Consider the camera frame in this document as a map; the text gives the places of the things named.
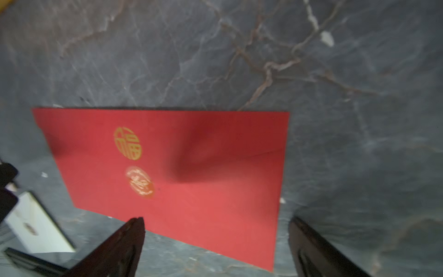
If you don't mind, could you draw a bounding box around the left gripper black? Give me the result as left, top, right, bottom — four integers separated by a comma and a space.
0, 163, 18, 222

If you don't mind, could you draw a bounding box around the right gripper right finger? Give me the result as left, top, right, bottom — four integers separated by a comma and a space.
288, 217, 369, 277

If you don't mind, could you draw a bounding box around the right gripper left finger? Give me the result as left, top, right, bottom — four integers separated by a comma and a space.
63, 217, 145, 277

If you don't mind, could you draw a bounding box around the cream white envelope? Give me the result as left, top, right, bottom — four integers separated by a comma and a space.
5, 192, 75, 254

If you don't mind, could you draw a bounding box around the red envelope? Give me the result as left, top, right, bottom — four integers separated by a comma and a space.
32, 108, 289, 271

